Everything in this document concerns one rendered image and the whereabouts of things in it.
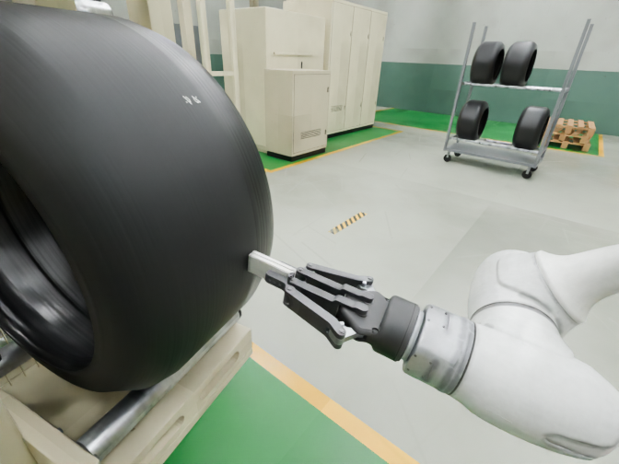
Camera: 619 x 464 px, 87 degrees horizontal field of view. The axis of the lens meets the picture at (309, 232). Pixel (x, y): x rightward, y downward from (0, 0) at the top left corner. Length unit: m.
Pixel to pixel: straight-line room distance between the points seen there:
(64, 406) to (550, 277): 0.84
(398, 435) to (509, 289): 1.25
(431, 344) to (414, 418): 1.36
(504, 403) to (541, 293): 0.16
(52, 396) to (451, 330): 0.74
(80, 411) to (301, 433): 1.01
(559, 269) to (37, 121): 0.59
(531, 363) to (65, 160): 0.48
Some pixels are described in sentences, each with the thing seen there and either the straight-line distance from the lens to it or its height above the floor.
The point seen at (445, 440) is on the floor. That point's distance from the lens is 1.73.
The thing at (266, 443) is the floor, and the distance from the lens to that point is 1.61.
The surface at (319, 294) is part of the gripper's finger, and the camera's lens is 0.43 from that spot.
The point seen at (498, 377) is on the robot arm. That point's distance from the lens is 0.41.
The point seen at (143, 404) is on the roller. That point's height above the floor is 0.91.
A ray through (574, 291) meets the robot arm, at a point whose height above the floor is 1.17.
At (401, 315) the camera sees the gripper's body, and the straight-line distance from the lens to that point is 0.40.
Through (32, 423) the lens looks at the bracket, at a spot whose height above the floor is 0.95.
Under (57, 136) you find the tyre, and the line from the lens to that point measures 0.37.
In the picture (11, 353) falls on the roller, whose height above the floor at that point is 0.92.
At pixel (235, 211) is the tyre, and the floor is 1.23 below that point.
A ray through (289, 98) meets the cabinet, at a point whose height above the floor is 0.90.
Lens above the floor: 1.40
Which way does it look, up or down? 28 degrees down
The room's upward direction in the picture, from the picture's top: 3 degrees clockwise
